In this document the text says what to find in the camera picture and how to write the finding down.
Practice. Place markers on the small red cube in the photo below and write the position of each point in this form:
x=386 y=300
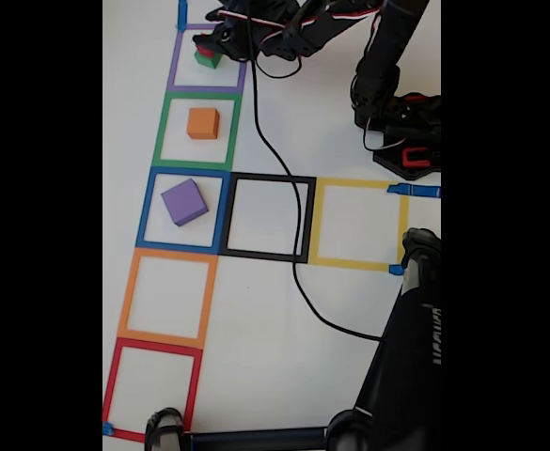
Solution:
x=204 y=51

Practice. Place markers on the green cube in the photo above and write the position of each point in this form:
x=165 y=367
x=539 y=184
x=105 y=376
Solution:
x=208 y=61

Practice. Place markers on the orange cube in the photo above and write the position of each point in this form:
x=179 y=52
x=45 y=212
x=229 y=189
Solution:
x=203 y=123

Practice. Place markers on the large purple cube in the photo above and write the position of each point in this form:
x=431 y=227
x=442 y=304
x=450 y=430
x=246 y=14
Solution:
x=184 y=202

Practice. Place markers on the blue tape strip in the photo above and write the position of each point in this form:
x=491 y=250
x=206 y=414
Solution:
x=182 y=11
x=396 y=270
x=420 y=191
x=107 y=428

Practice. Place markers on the red table clamp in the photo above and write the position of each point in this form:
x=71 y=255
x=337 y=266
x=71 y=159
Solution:
x=415 y=162

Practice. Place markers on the purple square frame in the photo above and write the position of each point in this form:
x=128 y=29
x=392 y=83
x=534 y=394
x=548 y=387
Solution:
x=172 y=70

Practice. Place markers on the green square frame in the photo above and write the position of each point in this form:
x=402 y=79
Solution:
x=158 y=136

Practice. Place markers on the blue square frame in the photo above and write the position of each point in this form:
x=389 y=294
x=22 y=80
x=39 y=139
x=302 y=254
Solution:
x=176 y=246

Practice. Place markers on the black square frame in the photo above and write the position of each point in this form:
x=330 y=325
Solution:
x=246 y=253

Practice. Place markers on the yellow square frame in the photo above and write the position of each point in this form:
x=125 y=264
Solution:
x=350 y=264

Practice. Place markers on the orange square frame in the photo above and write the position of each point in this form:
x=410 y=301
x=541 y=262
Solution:
x=126 y=300

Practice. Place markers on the red square frame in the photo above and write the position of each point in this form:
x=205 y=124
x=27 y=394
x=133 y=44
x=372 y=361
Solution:
x=110 y=385

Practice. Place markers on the black camera tripod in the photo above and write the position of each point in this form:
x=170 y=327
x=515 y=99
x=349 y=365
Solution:
x=397 y=376

